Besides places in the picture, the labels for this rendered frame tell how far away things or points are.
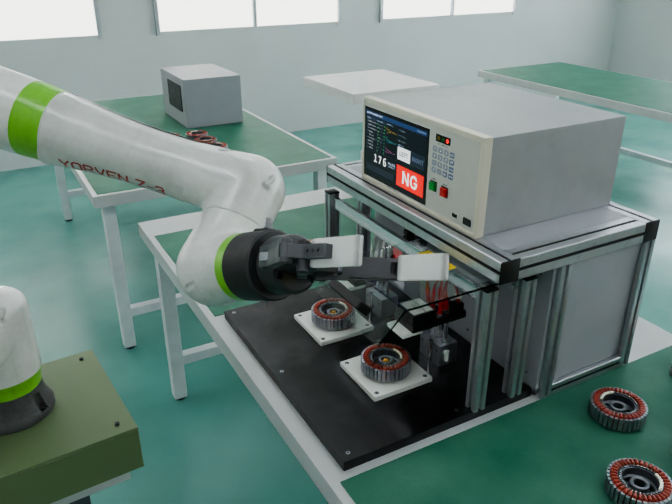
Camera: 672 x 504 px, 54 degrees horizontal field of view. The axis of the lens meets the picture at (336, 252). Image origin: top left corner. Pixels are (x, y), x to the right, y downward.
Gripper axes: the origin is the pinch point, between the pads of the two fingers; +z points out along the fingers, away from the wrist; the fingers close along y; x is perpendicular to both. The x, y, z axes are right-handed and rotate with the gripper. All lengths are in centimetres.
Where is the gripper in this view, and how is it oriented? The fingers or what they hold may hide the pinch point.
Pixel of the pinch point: (398, 259)
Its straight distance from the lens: 68.6
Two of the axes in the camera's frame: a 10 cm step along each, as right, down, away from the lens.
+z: 6.9, -0.4, -7.3
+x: -0.7, 9.9, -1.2
